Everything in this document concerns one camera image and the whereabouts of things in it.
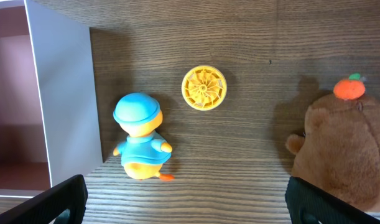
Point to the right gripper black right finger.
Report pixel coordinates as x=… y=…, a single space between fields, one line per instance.
x=307 y=204

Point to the yellow round plastic wheel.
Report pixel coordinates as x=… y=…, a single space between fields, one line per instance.
x=204 y=87

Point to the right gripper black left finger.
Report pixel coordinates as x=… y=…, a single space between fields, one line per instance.
x=63 y=203

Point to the brown plush capybara with orange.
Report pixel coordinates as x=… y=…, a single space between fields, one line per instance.
x=340 y=149

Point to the yellow duck toy blue hat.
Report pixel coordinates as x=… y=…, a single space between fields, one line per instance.
x=144 y=151

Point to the white cardboard box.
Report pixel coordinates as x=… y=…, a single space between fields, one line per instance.
x=49 y=128

